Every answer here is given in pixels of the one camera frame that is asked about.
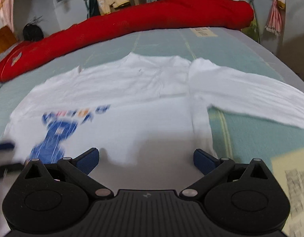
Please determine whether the red rolled quilt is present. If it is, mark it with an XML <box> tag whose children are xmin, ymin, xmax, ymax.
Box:
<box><xmin>0</xmin><ymin>0</ymin><xmax>255</xmax><ymax>83</ymax></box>

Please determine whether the pink tied curtain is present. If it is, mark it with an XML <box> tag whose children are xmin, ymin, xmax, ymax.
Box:
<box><xmin>265</xmin><ymin>0</ymin><xmax>287</xmax><ymax>36</ymax></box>

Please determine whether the wooden headboard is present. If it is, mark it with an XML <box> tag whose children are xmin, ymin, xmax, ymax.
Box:
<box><xmin>0</xmin><ymin>26</ymin><xmax>17</xmax><ymax>56</ymax></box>

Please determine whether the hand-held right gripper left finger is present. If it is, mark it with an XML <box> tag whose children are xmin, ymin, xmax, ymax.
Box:
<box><xmin>19</xmin><ymin>148</ymin><xmax>114</xmax><ymax>200</ymax></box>

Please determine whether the black backpack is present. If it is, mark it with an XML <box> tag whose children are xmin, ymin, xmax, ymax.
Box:
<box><xmin>22</xmin><ymin>22</ymin><xmax>43</xmax><ymax>41</ymax></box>

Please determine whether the yellow-green bag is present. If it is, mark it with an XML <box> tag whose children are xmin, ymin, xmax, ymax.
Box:
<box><xmin>241</xmin><ymin>21</ymin><xmax>258</xmax><ymax>40</ymax></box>

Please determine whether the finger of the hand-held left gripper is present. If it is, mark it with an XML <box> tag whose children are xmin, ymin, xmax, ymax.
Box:
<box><xmin>0</xmin><ymin>162</ymin><xmax>24</xmax><ymax>174</ymax></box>
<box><xmin>0</xmin><ymin>142</ymin><xmax>16</xmax><ymax>152</ymax></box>

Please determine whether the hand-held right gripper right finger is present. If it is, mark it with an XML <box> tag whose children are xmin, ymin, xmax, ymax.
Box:
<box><xmin>180</xmin><ymin>150</ymin><xmax>276</xmax><ymax>200</ymax></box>

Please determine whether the white bear print shirt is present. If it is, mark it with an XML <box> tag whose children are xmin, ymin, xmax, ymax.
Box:
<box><xmin>4</xmin><ymin>53</ymin><xmax>304</xmax><ymax>193</ymax></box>

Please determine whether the green frame stand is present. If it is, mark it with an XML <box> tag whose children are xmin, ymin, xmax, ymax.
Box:
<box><xmin>83</xmin><ymin>0</ymin><xmax>109</xmax><ymax>19</ymax></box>

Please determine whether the bed with green plaid sheet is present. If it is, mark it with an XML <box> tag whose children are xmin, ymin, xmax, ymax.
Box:
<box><xmin>0</xmin><ymin>27</ymin><xmax>304</xmax><ymax>237</ymax></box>

